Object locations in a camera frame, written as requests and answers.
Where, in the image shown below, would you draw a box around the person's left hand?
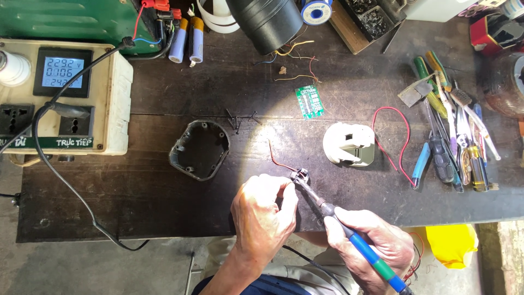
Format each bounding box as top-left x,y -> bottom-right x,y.
230,174 -> 299,268

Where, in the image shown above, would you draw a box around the person's right hand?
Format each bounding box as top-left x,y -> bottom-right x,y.
323,207 -> 415,294

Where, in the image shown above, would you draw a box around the blue green soldering iron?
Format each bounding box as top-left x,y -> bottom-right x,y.
293,175 -> 414,295

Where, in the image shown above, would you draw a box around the small connector with brown wire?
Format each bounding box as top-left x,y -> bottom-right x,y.
268,139 -> 310,186

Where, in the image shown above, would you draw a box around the person's beige trousers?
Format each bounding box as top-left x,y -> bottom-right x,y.
192,234 -> 363,295

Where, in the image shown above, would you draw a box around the yellow plastic bag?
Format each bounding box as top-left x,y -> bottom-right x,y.
425,224 -> 479,270

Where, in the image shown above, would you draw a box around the black battery case shell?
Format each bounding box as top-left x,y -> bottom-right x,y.
169,119 -> 231,182

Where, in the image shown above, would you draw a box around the pile of black screws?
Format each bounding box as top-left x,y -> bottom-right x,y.
225,108 -> 263,135

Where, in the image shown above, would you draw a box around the white battery case top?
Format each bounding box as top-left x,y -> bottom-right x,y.
322,122 -> 376,168

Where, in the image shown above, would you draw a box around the green circuit board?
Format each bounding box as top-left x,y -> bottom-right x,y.
295,84 -> 325,120

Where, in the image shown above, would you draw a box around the grey metal scraper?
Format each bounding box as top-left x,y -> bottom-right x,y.
397,75 -> 434,108

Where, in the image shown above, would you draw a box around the white toothbrush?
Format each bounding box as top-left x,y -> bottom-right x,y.
450,88 -> 502,161

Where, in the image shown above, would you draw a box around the beige power meter socket box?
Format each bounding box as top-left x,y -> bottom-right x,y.
0,39 -> 134,157

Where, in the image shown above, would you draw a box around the purple battery cell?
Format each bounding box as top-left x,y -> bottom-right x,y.
189,16 -> 205,68
168,17 -> 189,64

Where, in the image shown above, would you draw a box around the black lamp head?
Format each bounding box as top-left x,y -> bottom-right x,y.
225,0 -> 305,56

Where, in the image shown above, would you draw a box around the brown tape roll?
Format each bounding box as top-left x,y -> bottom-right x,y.
483,51 -> 524,120

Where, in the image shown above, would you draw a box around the wooden tray of screws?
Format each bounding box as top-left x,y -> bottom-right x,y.
329,0 -> 407,55

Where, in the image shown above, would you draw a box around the red tin box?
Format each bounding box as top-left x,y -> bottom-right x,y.
469,11 -> 524,57

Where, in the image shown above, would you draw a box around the white plastic box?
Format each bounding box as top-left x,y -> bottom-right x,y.
404,0 -> 478,23

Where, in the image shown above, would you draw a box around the green metal machine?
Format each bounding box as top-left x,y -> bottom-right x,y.
0,0 -> 161,56

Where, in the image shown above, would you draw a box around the white cylinder bulb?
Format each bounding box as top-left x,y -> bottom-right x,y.
0,49 -> 32,88

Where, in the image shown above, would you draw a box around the bundle of thin red wires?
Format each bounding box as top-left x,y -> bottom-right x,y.
403,232 -> 425,284

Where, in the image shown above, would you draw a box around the black soldering iron cable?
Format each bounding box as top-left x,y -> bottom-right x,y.
282,244 -> 352,295

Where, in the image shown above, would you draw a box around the black handled screwdriver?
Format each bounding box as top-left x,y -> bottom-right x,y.
423,98 -> 456,184

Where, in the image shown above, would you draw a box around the red wire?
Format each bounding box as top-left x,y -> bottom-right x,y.
371,107 -> 417,188

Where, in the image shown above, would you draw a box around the amber handled screwdriver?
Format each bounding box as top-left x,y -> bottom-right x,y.
466,143 -> 491,193

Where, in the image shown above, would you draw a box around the loose coloured thin wires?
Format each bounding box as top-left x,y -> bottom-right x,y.
253,39 -> 322,84

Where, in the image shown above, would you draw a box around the yellow green handled screwdriver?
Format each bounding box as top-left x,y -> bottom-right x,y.
424,50 -> 453,93

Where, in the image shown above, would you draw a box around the white tape ring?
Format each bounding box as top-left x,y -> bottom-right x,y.
196,0 -> 241,34

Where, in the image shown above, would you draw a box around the blue solder wire spool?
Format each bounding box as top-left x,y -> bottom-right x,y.
300,0 -> 333,26

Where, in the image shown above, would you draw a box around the black power cable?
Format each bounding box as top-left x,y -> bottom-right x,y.
0,36 -> 150,252

